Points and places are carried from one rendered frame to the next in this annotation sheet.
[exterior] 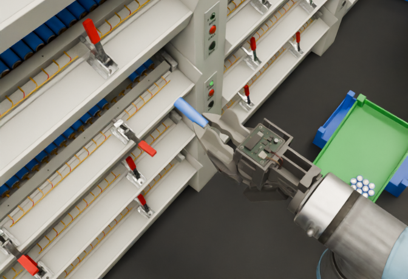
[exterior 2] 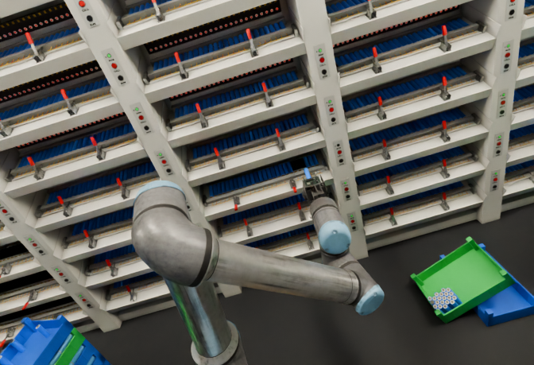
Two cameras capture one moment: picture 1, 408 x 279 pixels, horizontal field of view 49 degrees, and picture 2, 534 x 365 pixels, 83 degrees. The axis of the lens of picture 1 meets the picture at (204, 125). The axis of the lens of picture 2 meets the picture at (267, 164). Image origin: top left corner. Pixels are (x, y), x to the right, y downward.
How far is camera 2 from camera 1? 0.78 m
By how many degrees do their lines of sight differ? 47
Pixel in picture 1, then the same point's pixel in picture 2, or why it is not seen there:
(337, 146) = (449, 270)
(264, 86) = (411, 217)
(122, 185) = (296, 217)
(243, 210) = not seen: hidden behind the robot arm
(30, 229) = (245, 201)
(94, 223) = (276, 226)
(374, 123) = (481, 263)
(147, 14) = (307, 136)
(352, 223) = (319, 211)
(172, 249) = not seen: hidden behind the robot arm
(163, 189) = not seen: hidden behind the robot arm
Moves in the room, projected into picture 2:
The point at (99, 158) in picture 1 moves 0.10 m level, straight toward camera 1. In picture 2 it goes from (280, 189) to (273, 203)
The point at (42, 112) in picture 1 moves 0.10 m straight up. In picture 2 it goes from (256, 154) to (249, 133)
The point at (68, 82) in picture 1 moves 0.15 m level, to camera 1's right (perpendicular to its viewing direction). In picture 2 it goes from (268, 149) to (295, 154)
